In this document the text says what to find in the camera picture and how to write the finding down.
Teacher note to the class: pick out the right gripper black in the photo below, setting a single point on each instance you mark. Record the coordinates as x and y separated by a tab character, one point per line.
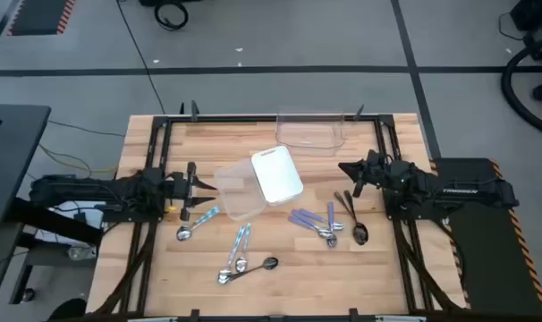
387	172

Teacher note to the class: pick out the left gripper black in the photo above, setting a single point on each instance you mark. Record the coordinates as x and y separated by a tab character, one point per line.
181	185

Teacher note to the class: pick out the black spoon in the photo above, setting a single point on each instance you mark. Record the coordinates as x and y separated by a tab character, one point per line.
270	263
360	233
350	203

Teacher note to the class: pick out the small clear plastic container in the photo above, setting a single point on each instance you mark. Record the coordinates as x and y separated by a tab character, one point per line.
235	197

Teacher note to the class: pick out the white plastic bin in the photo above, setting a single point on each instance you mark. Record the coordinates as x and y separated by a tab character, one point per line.
275	174

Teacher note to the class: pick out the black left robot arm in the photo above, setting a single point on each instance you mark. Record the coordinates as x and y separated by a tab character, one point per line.
74	190

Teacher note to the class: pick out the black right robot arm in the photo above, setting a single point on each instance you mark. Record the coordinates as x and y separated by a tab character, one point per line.
459	190

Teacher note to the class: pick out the large clear plastic container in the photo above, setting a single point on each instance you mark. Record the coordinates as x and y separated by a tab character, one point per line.
307	134

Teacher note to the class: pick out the black table clamp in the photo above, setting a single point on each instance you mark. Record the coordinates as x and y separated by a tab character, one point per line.
182	108
194	314
353	313

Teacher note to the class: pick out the clear plastic bottle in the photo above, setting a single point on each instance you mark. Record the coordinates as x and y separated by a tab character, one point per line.
81	252

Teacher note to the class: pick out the black mat with hazard stripes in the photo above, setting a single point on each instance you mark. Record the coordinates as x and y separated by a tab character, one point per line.
38	15
490	268

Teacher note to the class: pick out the person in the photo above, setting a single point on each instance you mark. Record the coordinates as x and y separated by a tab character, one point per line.
70	309

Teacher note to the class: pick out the black desk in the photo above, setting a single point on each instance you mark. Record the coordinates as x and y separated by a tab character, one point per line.
11	147

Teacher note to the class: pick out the black caster wheel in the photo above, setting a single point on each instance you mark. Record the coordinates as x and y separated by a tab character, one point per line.
28	295

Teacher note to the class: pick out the black equipment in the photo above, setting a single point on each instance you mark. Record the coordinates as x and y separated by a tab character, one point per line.
539	13

